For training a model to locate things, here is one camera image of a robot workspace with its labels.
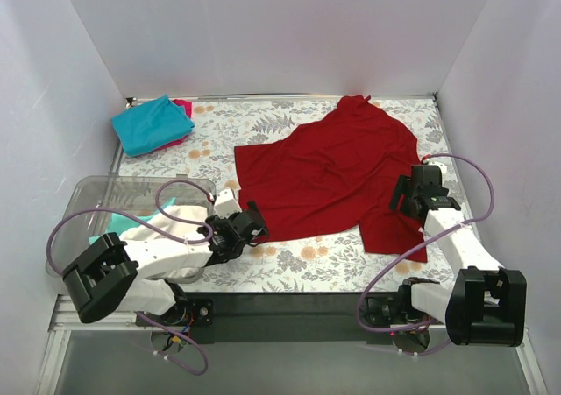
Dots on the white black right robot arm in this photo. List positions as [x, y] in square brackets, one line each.
[487, 303]

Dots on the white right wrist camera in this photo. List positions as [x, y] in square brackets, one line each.
[442, 166]

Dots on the light teal t shirt in bin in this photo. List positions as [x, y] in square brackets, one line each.
[119, 223]

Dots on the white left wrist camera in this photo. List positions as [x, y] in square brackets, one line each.
[225, 203]

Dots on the white t shirt in bin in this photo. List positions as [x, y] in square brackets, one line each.
[196, 213]

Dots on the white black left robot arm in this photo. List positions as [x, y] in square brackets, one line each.
[123, 274]

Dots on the dark red t shirt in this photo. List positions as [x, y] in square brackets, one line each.
[332, 175]

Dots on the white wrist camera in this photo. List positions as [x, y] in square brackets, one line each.
[442, 166]
[225, 203]

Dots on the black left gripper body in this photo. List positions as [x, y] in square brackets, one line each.
[252, 225]

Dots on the folded teal t shirt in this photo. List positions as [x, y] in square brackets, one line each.
[148, 126]

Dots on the floral patterned table mat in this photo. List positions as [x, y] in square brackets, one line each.
[328, 263]

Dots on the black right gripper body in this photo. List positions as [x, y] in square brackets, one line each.
[403, 193]

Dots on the aluminium frame rail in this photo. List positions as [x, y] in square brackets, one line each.
[64, 321]

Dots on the clear plastic bin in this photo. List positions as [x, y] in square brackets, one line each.
[95, 198]

